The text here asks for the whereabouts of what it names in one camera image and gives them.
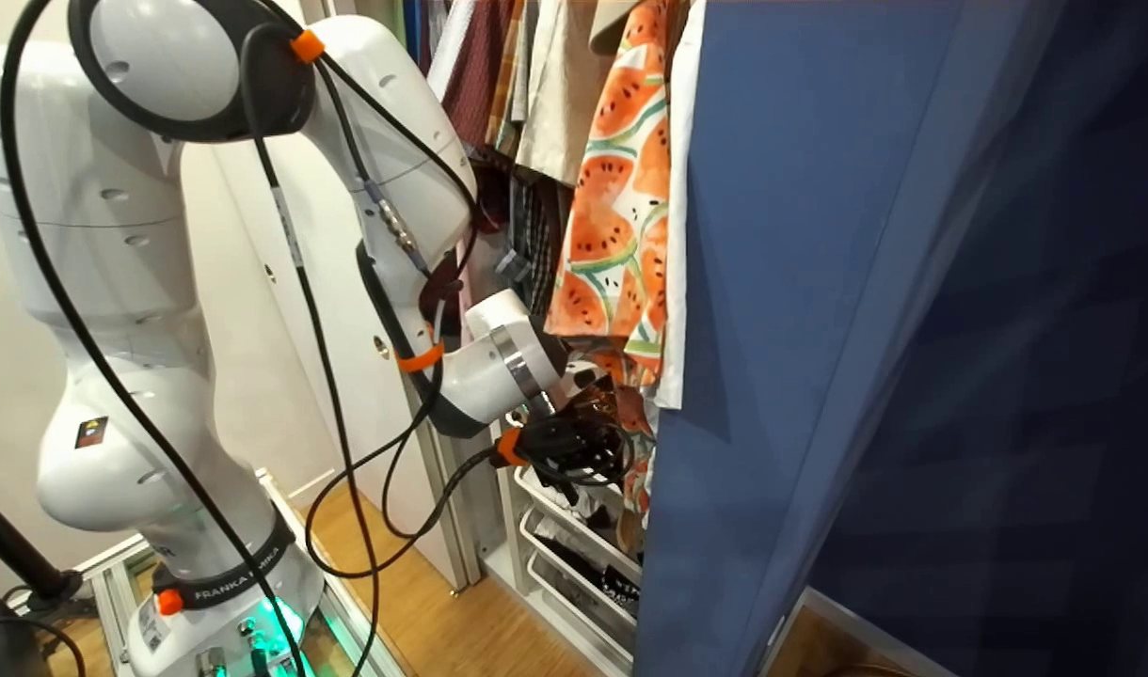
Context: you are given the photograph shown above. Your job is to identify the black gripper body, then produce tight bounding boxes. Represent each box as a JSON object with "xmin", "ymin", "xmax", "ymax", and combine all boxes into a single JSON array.
[{"xmin": 518, "ymin": 390, "xmax": 628, "ymax": 486}]

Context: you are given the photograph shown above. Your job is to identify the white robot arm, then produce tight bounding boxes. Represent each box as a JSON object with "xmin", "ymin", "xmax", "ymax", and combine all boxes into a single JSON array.
[{"xmin": 0, "ymin": 0, "xmax": 563, "ymax": 677}]

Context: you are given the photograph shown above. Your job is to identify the white drawer unit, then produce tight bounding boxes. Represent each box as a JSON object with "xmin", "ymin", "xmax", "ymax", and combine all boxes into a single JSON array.
[{"xmin": 484, "ymin": 468, "xmax": 645, "ymax": 677}]

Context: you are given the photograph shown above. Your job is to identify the watermelon print shirt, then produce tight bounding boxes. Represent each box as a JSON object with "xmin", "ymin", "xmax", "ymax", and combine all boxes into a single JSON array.
[{"xmin": 547, "ymin": 0, "xmax": 677, "ymax": 389}]

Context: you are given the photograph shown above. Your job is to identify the hanging checked clothes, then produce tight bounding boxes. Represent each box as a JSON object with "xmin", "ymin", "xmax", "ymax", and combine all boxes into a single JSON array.
[{"xmin": 403, "ymin": 0, "xmax": 603, "ymax": 310}]

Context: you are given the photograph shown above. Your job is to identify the white wardrobe sliding door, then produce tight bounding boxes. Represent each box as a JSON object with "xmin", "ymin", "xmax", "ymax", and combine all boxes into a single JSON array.
[{"xmin": 180, "ymin": 126, "xmax": 488, "ymax": 596}]

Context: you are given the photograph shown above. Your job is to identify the blue curtain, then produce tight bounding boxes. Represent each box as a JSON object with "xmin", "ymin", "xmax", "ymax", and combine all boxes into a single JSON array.
[{"xmin": 637, "ymin": 0, "xmax": 1148, "ymax": 677}]

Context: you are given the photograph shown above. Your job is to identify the black tripod stand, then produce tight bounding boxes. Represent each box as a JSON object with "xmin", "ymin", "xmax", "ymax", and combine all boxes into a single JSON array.
[{"xmin": 0, "ymin": 482, "xmax": 85, "ymax": 677}]

